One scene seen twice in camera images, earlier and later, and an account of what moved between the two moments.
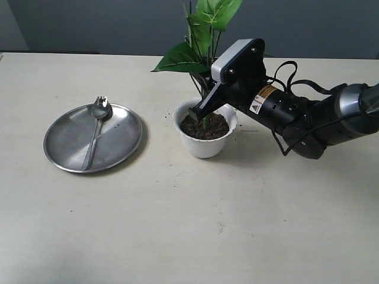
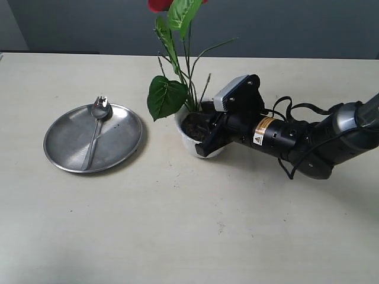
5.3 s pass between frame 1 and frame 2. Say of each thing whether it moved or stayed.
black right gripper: moved
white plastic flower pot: stayed
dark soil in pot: stayed
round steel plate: stayed
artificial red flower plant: moved
